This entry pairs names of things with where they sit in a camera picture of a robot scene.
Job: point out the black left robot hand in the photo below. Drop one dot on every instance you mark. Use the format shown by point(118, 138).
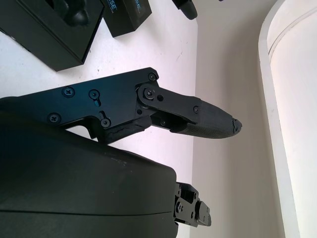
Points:
point(188, 10)

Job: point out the black camera box base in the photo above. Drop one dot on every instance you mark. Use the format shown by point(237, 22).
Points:
point(44, 29)

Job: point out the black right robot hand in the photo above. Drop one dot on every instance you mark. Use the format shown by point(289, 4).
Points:
point(74, 188)

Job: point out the white curved container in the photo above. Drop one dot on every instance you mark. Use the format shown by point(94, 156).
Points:
point(292, 99)

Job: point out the black RealSense box lid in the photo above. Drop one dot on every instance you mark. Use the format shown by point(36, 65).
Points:
point(123, 19)

